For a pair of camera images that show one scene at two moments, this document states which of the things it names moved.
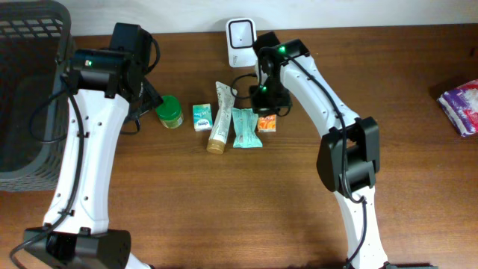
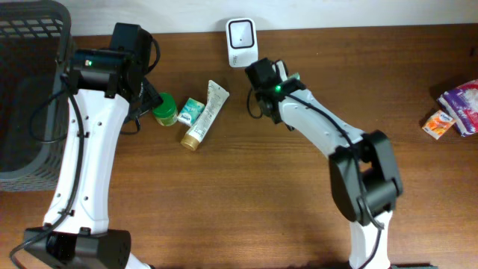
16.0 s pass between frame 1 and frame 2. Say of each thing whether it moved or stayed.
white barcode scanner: stayed
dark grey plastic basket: stayed
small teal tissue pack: moved
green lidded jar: moved
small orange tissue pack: moved
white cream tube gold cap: moved
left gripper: stayed
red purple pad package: moved
